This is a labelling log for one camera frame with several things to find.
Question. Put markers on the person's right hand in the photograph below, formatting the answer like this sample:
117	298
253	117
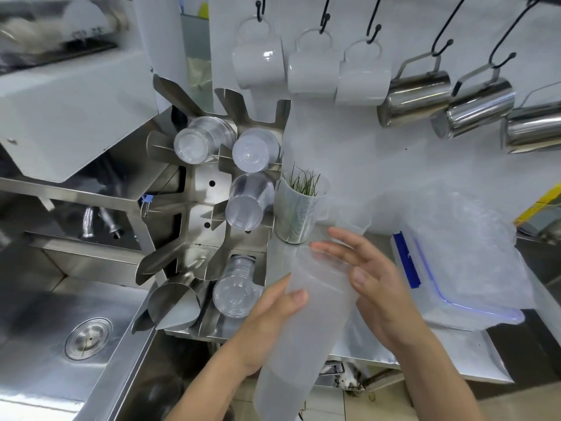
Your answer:
385	302

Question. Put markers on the person's left hand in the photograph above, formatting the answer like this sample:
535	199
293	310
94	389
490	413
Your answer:
263	328

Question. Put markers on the tall frosted plastic cup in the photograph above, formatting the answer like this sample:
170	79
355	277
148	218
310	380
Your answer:
302	346

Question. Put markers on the stack of clear plastic cups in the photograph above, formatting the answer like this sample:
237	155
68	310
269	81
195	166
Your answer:
197	144
256	181
234	293

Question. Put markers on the wide clear plastic cup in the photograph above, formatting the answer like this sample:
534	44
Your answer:
243	210

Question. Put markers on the stainless steel cup rack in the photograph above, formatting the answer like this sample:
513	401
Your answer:
206	192

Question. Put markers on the small translucent measuring cup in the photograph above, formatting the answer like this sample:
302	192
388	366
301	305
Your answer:
355	223

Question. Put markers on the white sealing machine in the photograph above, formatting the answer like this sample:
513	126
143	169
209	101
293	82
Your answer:
65	113

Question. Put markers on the clear container with blue clips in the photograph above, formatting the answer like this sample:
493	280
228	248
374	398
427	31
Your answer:
460	316

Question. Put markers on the translucent measuring jug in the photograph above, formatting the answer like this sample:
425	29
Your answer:
298	219

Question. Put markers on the green grass sprigs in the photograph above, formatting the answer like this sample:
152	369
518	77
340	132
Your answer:
304	186

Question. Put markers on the blue binder clip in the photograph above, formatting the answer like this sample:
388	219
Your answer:
147	199

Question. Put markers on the round sink drain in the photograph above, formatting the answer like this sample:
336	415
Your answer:
88	338

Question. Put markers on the yellow plastic object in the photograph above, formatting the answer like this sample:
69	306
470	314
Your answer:
539	206

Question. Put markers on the chrome spray nozzle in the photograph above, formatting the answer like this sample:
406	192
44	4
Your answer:
111	225

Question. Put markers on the chrome faucet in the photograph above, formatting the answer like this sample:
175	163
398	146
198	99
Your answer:
87	223

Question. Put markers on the stainless steel pitcher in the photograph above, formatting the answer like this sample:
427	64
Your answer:
534	127
477	109
416	96

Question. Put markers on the stainless steel sink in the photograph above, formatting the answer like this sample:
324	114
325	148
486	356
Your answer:
44	302

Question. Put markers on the stainless steel machine stand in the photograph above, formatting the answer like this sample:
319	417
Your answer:
87	188

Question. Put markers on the white ceramic mug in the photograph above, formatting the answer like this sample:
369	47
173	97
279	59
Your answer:
361	78
258	61
313	70

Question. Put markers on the black metal hook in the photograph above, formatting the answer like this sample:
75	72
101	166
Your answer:
260	8
451	21
374	21
325	17
517	30

